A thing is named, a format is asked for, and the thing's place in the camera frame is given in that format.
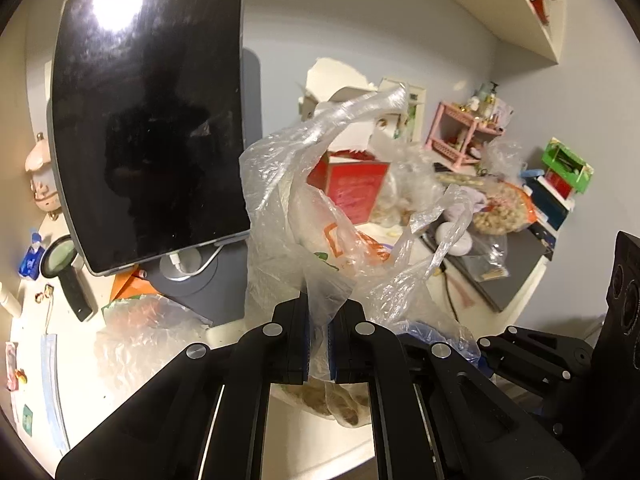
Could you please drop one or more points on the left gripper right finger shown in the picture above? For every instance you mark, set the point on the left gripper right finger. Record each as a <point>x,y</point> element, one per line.
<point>436,416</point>

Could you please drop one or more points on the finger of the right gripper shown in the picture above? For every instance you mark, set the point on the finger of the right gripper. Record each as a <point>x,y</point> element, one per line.
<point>542,363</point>

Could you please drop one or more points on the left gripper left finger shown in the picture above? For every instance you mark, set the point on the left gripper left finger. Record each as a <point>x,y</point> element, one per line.
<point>203,415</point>

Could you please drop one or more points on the clear wrapper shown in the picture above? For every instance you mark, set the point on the clear wrapper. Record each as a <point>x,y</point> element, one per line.
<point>140,336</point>

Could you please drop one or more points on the clear plastic bag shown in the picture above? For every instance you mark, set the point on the clear plastic bag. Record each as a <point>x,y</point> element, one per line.
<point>300,241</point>

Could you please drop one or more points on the black notebook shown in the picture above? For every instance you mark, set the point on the black notebook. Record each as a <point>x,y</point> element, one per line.
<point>498,267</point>

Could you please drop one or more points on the white desk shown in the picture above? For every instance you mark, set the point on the white desk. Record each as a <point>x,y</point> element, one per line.
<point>297,444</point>

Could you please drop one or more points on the bag of nuts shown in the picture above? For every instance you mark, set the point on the bag of nuts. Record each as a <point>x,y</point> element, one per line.
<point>509,209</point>

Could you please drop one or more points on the white computer mouse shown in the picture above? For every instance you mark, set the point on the white computer mouse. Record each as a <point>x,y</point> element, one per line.
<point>459,245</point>

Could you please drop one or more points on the blue face mask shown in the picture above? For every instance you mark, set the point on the blue face mask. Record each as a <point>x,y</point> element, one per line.
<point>51,393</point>

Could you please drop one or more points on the green box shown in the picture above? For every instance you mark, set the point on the green box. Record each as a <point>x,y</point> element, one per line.
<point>570,167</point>

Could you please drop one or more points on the black magnifying glass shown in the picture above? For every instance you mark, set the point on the black magnifying glass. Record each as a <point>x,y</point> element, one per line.
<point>58,262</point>

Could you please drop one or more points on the pink small shelf rack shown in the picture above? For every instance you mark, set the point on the pink small shelf rack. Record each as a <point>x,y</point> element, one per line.
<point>458,136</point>

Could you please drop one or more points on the torn white red box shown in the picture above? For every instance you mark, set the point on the torn white red box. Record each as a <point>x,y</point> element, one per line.
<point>353,170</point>

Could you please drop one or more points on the round head figurine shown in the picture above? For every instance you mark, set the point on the round head figurine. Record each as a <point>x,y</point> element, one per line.
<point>38,165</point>

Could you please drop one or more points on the framed picture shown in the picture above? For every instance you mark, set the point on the framed picture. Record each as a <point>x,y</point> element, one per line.
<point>409,126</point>

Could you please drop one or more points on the black tablet screen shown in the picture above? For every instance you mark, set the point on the black tablet screen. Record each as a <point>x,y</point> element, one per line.
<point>147,127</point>

